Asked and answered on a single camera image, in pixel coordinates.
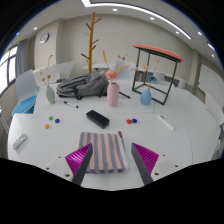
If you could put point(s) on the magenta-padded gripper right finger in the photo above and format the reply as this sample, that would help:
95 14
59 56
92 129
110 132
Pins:
148 160

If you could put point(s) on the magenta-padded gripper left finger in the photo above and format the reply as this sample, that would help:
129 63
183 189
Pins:
76 160

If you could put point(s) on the grey striped towel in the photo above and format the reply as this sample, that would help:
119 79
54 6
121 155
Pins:
106 151

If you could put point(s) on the small red block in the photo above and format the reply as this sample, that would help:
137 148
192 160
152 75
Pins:
120 134

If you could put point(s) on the white flat bar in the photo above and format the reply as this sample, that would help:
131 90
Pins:
166 122

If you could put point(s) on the blue round magnet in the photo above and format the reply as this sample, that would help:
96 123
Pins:
57 120
134 120

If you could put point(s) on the red round magnet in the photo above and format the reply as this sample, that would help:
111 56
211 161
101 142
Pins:
129 121

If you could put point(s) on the orange round magnet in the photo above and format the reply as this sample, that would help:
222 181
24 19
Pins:
47 126

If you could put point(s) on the black whiteboard eraser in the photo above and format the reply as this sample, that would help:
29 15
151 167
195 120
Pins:
97 119

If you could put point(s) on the green round magnet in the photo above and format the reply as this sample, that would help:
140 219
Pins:
50 118

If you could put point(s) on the black marker pen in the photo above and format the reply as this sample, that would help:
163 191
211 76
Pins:
71 104

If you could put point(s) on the white remote control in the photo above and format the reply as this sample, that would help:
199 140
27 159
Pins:
19 141

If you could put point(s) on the blue vase with dried stems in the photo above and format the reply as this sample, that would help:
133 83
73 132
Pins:
145 97

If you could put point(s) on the green vase with dried stems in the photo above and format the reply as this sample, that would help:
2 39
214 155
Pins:
50 95

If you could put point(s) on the pink vase with flowers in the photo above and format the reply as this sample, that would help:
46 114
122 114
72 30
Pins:
113 95

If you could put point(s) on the grey backpack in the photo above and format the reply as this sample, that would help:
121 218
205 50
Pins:
85 85

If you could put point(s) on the white chair with blue cushion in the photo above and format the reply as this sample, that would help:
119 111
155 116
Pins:
25 86

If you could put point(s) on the black-framed orange-topped side table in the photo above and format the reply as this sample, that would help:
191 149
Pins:
156 50

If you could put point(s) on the window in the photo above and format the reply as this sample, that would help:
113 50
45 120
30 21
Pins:
6 71

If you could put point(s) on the grey curtain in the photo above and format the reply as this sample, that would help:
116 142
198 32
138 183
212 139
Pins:
21 58

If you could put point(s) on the wooden coat rack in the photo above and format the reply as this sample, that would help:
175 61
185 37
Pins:
90 43

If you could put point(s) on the ceiling light strip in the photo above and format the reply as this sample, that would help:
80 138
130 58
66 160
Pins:
143 11

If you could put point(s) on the recessed ceiling spotlights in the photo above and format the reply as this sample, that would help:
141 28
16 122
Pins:
115 10

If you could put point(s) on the round wall clock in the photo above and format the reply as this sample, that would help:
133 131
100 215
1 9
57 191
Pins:
44 38

